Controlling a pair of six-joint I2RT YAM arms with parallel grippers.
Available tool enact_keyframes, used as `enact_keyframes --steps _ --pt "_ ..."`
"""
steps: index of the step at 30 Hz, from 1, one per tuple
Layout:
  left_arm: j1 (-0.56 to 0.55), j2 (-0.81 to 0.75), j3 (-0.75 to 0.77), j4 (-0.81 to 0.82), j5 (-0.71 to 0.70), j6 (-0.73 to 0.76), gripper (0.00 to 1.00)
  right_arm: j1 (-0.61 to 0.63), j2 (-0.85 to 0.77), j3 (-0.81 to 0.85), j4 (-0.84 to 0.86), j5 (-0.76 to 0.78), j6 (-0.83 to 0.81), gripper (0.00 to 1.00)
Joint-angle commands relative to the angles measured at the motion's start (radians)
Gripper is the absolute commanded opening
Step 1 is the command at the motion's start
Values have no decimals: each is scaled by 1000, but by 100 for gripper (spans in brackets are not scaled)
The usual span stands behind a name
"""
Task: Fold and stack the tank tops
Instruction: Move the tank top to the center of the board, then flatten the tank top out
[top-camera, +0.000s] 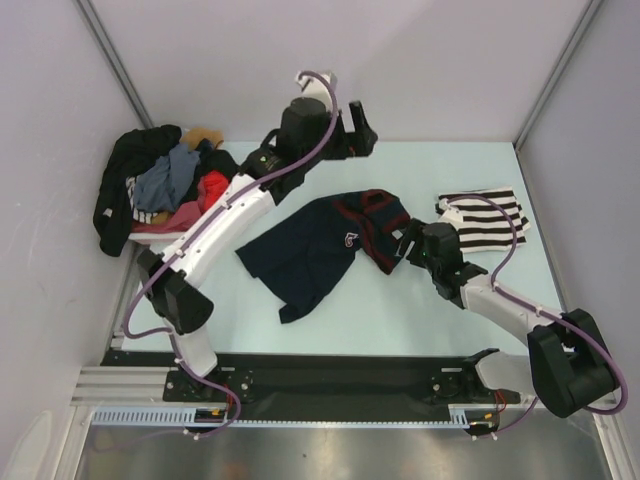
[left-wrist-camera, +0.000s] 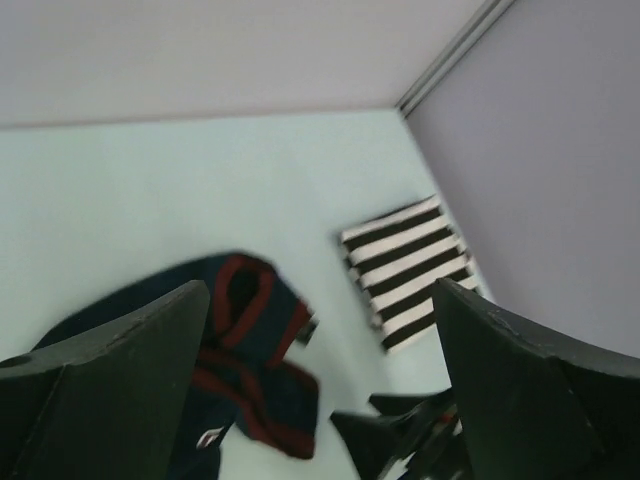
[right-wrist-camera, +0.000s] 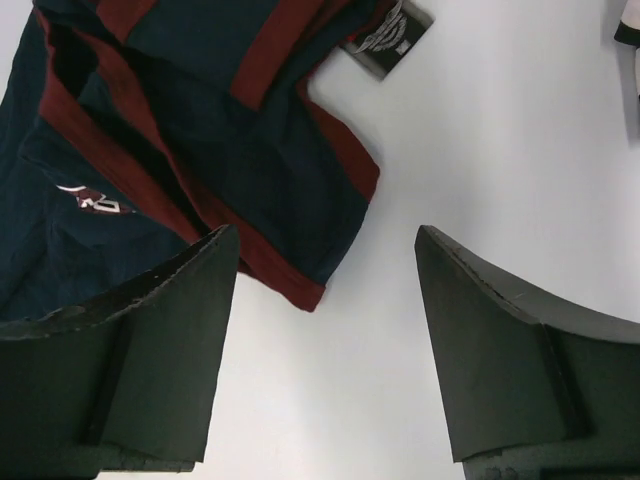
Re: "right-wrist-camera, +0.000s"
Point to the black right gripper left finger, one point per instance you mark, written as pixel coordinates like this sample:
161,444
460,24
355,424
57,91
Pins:
131,371

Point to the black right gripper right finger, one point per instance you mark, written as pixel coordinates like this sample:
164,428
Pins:
525,376

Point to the navy maroon garment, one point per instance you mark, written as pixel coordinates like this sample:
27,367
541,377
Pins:
132,129

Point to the black white striped tank top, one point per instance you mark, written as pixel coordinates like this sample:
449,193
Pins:
626,38

